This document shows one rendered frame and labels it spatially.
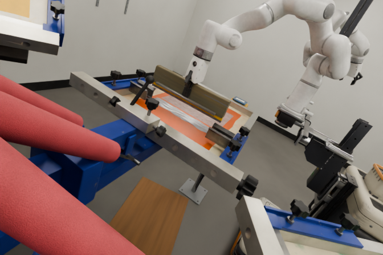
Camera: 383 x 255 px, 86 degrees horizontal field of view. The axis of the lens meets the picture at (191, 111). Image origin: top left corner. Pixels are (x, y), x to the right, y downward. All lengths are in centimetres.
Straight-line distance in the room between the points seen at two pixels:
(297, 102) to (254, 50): 340
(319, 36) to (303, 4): 24
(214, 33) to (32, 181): 69
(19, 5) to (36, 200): 84
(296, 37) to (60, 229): 439
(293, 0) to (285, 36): 359
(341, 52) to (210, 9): 399
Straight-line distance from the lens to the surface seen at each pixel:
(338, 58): 107
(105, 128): 58
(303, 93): 116
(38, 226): 23
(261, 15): 88
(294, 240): 69
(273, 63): 445
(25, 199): 23
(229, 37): 81
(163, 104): 101
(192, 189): 203
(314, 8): 92
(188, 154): 61
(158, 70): 92
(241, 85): 456
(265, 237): 51
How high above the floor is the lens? 136
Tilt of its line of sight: 23 degrees down
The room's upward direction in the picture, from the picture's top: 23 degrees clockwise
